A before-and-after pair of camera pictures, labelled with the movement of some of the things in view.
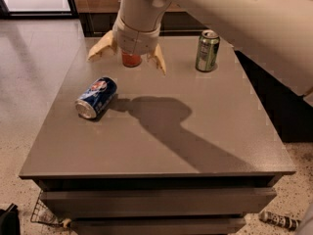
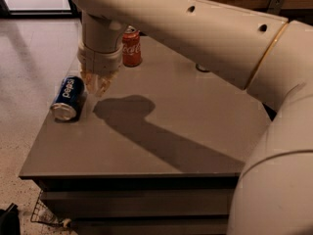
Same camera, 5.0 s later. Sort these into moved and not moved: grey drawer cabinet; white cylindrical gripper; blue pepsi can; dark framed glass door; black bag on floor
Moved: blue pepsi can; white cylindrical gripper
Not moved: black bag on floor; grey drawer cabinet; dark framed glass door
